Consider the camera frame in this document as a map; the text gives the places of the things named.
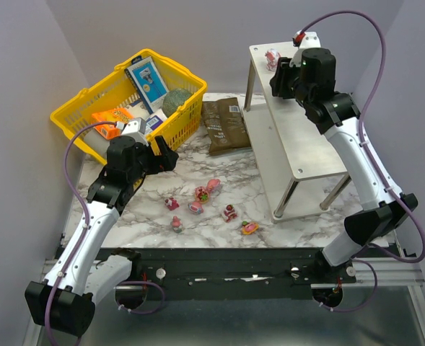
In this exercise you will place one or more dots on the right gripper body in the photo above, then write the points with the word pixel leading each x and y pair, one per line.
pixel 282 77

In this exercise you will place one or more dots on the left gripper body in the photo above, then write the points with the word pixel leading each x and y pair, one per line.
pixel 157 161

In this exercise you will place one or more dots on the pink white bunny toy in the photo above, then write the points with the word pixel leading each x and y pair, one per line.
pixel 272 58

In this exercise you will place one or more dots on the pink toy blue bow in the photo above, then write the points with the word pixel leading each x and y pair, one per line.
pixel 196 207

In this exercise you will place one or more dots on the pink mushroom toy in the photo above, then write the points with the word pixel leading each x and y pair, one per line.
pixel 176 224

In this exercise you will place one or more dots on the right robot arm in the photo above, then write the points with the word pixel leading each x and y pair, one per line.
pixel 311 83

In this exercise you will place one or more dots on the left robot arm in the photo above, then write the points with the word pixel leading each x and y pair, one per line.
pixel 60 301

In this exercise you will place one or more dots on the white metal shelf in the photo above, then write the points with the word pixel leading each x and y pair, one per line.
pixel 301 172

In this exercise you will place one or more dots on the purple white box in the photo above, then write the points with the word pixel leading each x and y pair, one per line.
pixel 154 121

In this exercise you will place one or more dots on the pink cake toy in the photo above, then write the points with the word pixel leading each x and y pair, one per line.
pixel 171 203

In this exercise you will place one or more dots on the orange snack box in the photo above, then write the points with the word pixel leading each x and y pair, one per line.
pixel 108 131

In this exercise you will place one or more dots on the white box in basket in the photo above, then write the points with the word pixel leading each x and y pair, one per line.
pixel 138 109

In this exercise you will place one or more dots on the pink bear strawberry toy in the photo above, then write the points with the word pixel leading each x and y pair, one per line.
pixel 201 194

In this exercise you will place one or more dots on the grey paper roll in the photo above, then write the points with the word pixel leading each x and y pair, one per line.
pixel 96 142

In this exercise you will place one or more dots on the pink bear toy lying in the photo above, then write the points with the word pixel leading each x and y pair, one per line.
pixel 214 186

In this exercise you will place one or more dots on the green round melon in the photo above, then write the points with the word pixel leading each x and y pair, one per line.
pixel 174 99

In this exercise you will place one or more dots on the brown snack bag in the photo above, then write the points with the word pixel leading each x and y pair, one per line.
pixel 225 126

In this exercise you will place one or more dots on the yellow plastic basket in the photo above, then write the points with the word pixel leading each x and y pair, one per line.
pixel 116 90

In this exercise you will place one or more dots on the blue razor package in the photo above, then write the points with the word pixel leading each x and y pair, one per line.
pixel 148 82

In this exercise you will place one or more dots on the red strawberry cake toy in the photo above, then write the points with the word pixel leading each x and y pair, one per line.
pixel 229 213

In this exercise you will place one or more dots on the pink toy orange plate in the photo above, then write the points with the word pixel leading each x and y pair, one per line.
pixel 249 228

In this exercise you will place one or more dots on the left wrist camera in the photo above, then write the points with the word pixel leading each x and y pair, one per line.
pixel 135 128

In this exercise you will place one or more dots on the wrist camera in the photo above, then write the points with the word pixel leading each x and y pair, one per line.
pixel 135 128
pixel 303 41

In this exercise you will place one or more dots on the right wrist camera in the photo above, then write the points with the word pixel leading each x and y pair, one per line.
pixel 303 41

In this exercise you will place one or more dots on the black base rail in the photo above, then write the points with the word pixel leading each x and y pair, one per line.
pixel 207 274

